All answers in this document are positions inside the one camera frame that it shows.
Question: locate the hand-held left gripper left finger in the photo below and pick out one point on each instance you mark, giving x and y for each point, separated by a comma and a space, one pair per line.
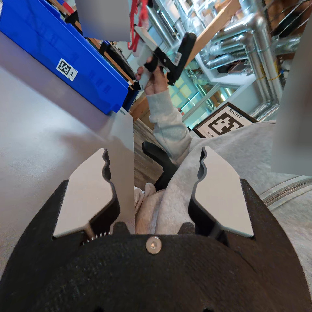
82, 195

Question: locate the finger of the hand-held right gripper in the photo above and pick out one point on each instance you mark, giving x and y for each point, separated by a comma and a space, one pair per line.
147, 39

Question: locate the wooden beam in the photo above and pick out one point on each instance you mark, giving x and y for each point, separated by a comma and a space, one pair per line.
214, 26

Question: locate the person's right hand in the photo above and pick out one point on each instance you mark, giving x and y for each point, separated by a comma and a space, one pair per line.
156, 84

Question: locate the framed marker board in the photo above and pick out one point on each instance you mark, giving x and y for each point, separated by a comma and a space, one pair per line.
224, 123

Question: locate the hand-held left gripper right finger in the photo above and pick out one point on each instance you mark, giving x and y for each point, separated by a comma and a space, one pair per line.
221, 195

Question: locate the blue plastic bin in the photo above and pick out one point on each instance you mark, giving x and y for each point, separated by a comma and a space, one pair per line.
56, 48

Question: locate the silver ventilation pipes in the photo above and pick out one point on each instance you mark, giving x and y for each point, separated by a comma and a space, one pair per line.
256, 61

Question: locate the black chair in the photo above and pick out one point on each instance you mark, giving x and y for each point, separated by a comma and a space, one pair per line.
160, 165

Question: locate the person's right forearm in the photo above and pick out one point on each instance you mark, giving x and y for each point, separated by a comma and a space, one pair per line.
168, 121

